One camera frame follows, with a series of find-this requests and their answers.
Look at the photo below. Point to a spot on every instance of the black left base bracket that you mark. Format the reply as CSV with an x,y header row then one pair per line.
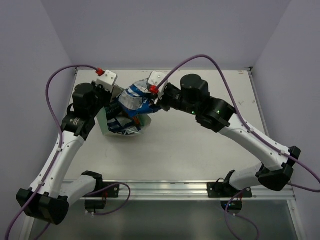
x,y
111,192

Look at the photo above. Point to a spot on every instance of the black base bracket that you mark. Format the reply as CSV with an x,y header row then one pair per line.
x,y
218,189
111,192

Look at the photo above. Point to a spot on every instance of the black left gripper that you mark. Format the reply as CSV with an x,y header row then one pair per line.
x,y
106,94

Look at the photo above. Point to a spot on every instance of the aluminium mounting rail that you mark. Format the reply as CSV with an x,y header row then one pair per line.
x,y
194,190

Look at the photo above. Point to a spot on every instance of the dark blue snack packet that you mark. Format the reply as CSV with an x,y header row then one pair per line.
x,y
113,110

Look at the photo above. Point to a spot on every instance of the black right base bracket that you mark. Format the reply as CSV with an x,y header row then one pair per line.
x,y
218,189

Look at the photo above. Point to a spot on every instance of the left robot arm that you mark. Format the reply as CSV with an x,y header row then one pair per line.
x,y
46,199

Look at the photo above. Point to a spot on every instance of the orange snack packet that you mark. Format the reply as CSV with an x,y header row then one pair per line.
x,y
136,120

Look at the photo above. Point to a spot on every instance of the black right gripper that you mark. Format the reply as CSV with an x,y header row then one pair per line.
x,y
162,102

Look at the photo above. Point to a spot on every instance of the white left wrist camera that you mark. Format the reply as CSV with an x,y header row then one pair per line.
x,y
106,79

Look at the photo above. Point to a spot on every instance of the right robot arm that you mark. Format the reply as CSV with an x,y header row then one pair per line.
x,y
275,169

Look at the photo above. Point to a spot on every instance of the blue white snack packet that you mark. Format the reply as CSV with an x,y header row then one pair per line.
x,y
124,126
137,99

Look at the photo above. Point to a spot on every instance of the green paper gift bag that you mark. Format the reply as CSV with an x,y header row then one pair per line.
x,y
144,119

